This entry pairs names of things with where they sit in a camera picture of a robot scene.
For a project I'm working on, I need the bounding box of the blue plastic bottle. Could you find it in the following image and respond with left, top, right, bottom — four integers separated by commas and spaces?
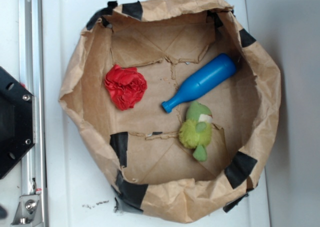
161, 53, 237, 113

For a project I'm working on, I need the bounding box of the brown paper bag bin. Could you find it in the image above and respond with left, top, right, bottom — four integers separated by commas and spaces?
59, 0, 281, 223

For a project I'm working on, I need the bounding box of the crumpled red paper ball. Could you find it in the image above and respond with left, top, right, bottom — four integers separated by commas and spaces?
104, 64, 148, 111

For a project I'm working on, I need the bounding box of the green plush bird toy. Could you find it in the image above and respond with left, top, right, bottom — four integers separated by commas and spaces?
178, 101, 213, 162

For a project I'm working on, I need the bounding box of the white tray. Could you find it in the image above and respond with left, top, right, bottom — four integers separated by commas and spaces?
41, 0, 272, 227

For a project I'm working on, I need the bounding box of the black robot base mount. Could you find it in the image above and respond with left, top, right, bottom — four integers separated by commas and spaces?
0, 68, 35, 179

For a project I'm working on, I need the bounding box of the aluminium frame rail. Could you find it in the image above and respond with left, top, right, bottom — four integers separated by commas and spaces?
13, 0, 49, 227

